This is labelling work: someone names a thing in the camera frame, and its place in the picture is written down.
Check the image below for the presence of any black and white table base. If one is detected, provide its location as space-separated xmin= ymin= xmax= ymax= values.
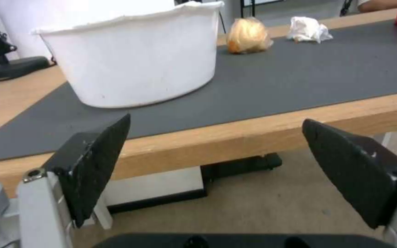
xmin=91 ymin=153 xmax=283 ymax=230

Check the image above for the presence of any dark grey table mat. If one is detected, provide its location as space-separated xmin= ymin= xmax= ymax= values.
xmin=0 ymin=18 xmax=397 ymax=164

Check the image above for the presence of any white paper takeout bag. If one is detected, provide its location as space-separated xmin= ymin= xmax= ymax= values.
xmin=30 ymin=1 xmax=225 ymax=109

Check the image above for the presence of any black desk lamp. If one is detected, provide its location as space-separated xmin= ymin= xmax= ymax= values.
xmin=0 ymin=22 xmax=55 ymax=84

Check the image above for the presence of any orange peel in clear plastic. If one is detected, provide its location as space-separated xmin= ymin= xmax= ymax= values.
xmin=226 ymin=17 xmax=274 ymax=54

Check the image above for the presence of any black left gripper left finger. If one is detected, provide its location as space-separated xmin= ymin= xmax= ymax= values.
xmin=0 ymin=113 xmax=132 ymax=248

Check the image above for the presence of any crumpled white paper tissue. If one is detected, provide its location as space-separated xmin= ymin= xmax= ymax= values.
xmin=285 ymin=16 xmax=334 ymax=44

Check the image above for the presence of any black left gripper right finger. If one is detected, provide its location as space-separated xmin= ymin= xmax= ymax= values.
xmin=301 ymin=118 xmax=397 ymax=248

